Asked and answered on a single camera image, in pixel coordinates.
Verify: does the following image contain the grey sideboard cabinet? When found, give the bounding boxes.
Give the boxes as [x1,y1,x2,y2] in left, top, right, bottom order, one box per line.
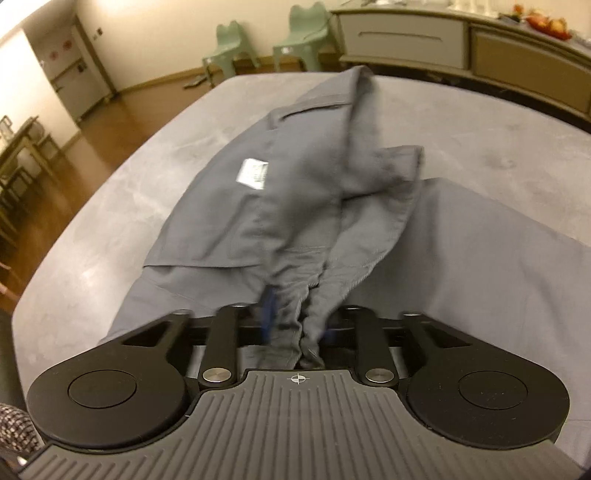
[330,7,591,131]

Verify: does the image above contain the grey-blue pants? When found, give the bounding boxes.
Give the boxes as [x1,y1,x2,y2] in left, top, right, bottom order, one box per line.
[97,65,591,464]

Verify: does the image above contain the grey door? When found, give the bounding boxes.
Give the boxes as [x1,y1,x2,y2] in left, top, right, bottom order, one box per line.
[48,44,115,121]

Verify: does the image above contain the wooden table and chairs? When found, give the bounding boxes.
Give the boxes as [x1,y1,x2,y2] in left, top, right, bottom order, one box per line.
[0,115,62,250]

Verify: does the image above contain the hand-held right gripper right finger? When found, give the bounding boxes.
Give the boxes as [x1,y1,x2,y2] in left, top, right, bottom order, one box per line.
[322,305,491,389]

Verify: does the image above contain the fruit plate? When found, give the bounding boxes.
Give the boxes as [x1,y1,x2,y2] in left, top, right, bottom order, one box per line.
[512,4,574,40]

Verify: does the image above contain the clear glass cups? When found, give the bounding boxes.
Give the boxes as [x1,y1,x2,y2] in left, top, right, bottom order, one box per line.
[450,0,498,17]

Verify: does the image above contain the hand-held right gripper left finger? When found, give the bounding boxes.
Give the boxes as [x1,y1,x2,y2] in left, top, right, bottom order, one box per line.
[97,288,280,389]

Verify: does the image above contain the person's tweed clothing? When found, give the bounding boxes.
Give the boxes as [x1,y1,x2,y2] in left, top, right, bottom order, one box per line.
[0,401,45,463]

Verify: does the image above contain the green plastic chair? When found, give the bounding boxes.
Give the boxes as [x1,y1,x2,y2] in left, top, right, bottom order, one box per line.
[202,21,259,88]
[272,1,331,72]

